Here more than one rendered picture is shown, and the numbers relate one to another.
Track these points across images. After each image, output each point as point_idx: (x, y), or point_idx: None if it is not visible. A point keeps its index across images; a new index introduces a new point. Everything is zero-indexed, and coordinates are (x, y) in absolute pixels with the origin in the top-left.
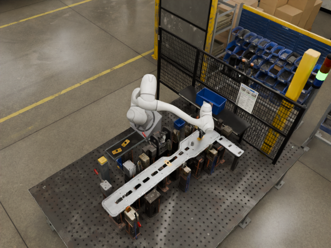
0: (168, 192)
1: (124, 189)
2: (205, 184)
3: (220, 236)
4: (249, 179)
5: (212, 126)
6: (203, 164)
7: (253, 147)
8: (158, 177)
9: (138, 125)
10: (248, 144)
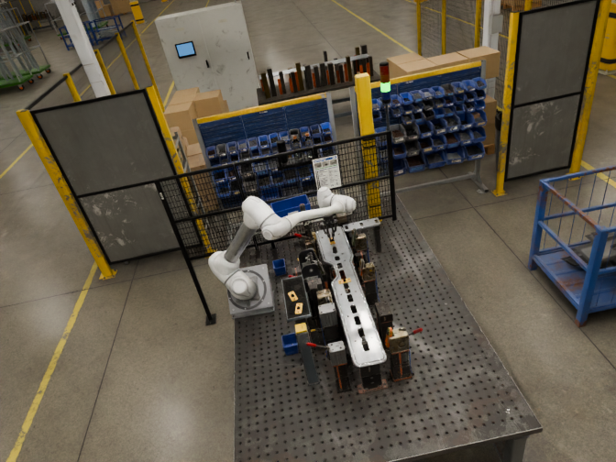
0: None
1: (352, 335)
2: (380, 280)
3: (454, 294)
4: (400, 244)
5: (352, 198)
6: None
7: None
8: (358, 296)
9: (248, 301)
10: None
